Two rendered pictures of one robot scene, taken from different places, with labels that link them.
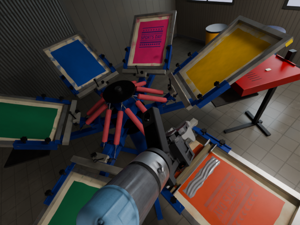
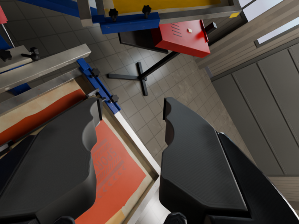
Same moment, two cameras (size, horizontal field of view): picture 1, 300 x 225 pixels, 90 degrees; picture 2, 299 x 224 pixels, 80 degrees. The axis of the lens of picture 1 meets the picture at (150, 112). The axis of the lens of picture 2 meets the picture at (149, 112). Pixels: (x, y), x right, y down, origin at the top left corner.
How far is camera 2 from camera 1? 0.38 m
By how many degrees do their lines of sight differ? 48
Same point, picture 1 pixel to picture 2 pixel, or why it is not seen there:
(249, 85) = (169, 38)
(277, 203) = (139, 177)
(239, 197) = (106, 171)
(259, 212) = (121, 186)
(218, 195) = not seen: hidden behind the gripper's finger
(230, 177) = (105, 146)
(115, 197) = not seen: outside the picture
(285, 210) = (143, 184)
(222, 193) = not seen: hidden behind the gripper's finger
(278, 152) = (146, 113)
